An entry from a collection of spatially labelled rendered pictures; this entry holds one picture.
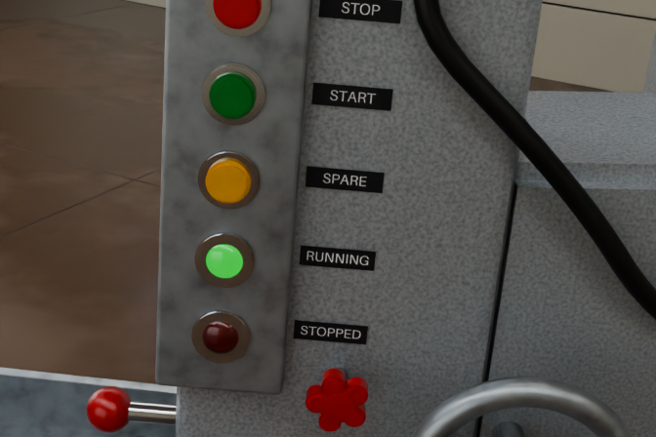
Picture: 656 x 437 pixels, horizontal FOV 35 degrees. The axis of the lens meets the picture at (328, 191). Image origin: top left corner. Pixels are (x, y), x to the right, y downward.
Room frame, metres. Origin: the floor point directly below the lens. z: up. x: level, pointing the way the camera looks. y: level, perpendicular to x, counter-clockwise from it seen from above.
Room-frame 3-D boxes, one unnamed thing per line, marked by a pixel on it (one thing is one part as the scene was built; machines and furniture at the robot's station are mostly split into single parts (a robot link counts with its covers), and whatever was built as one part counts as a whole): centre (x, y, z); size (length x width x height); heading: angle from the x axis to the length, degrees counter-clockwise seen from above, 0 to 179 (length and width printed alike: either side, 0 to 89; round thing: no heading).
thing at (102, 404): (0.62, 0.12, 1.15); 0.08 x 0.03 x 0.03; 90
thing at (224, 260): (0.57, 0.06, 1.30); 0.02 x 0.01 x 0.02; 90
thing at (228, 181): (0.57, 0.06, 1.35); 0.03 x 0.01 x 0.03; 90
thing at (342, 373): (0.57, -0.02, 1.22); 0.04 x 0.04 x 0.04; 0
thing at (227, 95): (0.57, 0.06, 1.40); 0.03 x 0.01 x 0.03; 90
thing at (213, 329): (0.57, 0.06, 1.25); 0.02 x 0.01 x 0.02; 90
